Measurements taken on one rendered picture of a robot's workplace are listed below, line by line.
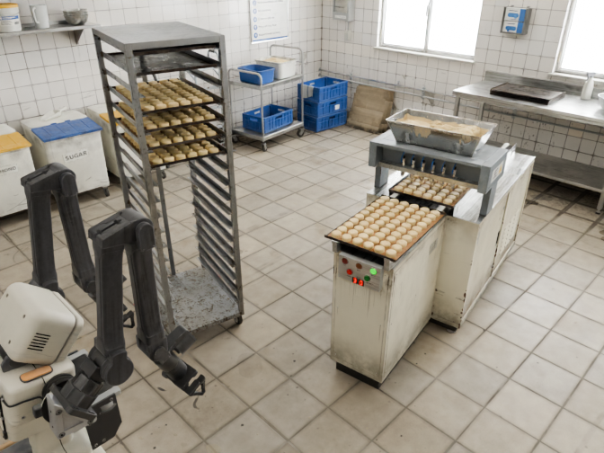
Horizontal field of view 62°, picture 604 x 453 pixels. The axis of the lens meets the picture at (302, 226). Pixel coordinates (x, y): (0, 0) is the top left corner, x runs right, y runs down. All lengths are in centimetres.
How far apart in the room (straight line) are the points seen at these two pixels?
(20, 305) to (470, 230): 230
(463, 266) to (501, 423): 87
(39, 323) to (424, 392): 218
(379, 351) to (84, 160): 347
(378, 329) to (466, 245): 75
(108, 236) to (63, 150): 392
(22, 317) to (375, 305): 169
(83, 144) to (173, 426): 306
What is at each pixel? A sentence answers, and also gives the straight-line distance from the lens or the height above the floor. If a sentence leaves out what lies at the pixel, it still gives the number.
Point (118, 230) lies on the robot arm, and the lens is 122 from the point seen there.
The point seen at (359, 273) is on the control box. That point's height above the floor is 77.
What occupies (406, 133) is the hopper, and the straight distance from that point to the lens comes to 301.
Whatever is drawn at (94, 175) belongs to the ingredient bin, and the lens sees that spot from 530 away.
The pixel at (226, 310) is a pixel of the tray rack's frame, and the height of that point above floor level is 15.
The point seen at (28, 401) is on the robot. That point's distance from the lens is 150.
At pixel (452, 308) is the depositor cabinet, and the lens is 331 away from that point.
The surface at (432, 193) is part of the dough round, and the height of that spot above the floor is 92.
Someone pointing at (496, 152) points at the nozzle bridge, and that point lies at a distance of 306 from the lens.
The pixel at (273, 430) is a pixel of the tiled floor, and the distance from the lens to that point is 281.
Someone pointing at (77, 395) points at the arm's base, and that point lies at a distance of 141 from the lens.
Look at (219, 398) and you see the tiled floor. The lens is 298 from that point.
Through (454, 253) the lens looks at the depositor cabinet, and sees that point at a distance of 311.
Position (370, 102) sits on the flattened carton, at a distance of 713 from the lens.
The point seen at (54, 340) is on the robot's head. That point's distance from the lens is 147.
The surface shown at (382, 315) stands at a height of 55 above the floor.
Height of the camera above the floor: 218
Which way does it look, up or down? 29 degrees down
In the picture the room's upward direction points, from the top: straight up
